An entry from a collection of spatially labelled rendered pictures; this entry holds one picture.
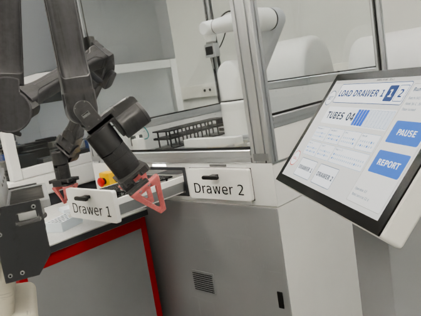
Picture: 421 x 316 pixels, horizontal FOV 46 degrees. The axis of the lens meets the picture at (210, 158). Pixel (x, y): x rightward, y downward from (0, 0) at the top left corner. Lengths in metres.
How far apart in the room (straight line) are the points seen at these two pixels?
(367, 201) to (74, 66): 0.58
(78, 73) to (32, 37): 1.66
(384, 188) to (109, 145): 0.51
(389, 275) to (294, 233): 0.69
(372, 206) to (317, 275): 1.03
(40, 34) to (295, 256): 1.66
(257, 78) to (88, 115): 0.73
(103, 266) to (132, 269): 0.14
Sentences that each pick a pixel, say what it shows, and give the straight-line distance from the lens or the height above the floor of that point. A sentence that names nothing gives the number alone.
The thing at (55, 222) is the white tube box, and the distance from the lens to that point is 1.99.
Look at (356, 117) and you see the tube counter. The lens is 1.08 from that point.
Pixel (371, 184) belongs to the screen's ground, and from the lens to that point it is 0.89.
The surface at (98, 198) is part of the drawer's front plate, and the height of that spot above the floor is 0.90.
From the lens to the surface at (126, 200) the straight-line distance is 1.71.
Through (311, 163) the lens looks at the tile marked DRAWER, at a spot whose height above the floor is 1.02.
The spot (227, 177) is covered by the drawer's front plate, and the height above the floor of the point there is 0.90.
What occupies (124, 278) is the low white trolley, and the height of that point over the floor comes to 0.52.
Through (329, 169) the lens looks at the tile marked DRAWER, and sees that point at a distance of 1.05.
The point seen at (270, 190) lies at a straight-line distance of 1.62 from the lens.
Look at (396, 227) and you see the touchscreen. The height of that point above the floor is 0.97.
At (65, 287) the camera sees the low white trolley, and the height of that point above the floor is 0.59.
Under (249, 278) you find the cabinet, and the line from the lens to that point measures 1.81.
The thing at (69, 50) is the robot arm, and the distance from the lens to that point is 0.98.
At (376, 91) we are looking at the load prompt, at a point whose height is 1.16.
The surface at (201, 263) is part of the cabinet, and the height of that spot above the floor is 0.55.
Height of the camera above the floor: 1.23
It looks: 9 degrees down
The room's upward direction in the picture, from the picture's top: 9 degrees counter-clockwise
